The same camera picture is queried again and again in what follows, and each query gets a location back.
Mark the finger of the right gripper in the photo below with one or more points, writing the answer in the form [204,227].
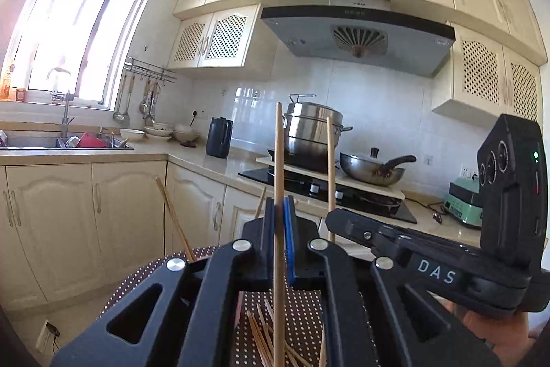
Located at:
[380,238]

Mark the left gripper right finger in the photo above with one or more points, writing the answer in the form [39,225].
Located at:
[374,316]

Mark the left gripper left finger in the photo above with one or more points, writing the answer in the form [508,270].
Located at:
[183,314]

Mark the wooden chopstick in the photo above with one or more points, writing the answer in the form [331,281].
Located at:
[331,166]
[278,244]
[173,215]
[260,203]

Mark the person right hand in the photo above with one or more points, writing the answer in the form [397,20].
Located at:
[509,336]

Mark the black gas stove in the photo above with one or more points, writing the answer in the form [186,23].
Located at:
[346,196]

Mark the steel wok with lid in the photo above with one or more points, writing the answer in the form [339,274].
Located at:
[370,169]

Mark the green electric cooker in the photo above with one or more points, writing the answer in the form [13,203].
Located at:
[463,202]

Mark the brown polka dot tablecloth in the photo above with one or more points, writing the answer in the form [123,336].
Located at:
[303,319]

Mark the black induction cooker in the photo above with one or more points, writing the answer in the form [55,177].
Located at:
[307,161]

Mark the steel steamer pot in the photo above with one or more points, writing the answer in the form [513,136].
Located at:
[305,127]

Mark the lower cream cabinets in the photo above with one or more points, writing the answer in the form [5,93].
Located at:
[74,228]

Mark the cream cabinets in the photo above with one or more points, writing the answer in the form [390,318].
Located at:
[74,228]
[484,56]

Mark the dark blue kettle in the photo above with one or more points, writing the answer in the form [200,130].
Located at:
[219,137]

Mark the stack of white bowls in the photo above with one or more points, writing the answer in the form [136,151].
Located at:
[162,134]

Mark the upper cream cabinets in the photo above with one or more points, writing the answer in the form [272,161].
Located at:
[484,56]

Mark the grey range hood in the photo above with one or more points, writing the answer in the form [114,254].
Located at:
[361,31]

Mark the steel faucet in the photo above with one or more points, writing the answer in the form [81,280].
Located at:
[64,104]

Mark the steel sink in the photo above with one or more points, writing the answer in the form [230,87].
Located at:
[48,140]

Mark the window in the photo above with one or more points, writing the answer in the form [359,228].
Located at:
[69,47]

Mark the utensil wall rack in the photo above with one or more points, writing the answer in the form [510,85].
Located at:
[155,79]

